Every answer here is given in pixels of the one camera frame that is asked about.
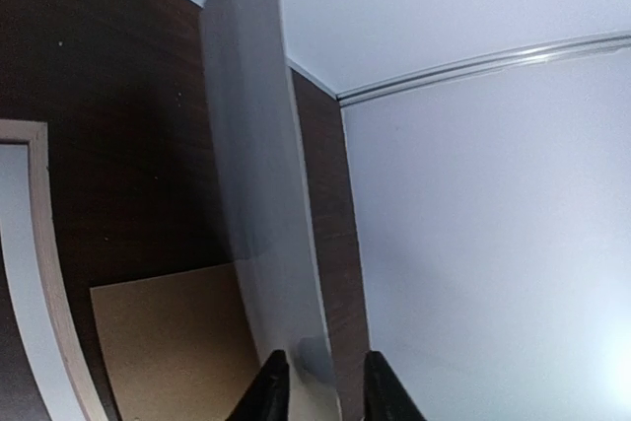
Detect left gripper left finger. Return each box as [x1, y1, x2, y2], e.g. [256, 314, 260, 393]
[229, 350, 290, 421]

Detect light wooden picture frame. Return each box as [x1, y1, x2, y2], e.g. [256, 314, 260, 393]
[1, 119, 107, 420]

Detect brown cardboard backing board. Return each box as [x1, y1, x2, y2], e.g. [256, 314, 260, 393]
[91, 264, 259, 420]

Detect landscape photo with white border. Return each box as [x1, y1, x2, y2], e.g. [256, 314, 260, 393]
[200, 0, 340, 420]

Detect white mat board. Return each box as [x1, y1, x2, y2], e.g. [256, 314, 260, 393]
[1, 144, 85, 420]

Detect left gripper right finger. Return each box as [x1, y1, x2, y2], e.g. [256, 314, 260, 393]
[363, 351, 425, 421]

